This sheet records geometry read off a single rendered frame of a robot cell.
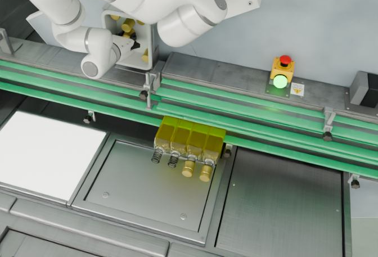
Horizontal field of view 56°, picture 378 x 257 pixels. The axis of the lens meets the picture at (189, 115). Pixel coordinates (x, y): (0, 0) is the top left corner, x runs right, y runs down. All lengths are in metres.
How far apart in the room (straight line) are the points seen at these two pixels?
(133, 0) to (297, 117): 0.69
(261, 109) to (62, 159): 0.75
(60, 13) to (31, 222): 0.74
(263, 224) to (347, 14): 0.73
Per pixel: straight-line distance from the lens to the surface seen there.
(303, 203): 1.39
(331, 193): 1.45
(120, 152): 1.40
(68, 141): 1.47
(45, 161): 1.44
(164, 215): 1.25
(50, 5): 0.87
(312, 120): 1.23
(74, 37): 1.08
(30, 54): 1.60
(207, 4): 0.79
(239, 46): 1.29
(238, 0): 1.13
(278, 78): 1.23
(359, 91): 1.28
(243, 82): 1.27
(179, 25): 0.84
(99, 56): 1.07
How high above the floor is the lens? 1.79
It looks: 41 degrees down
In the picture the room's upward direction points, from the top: 160 degrees counter-clockwise
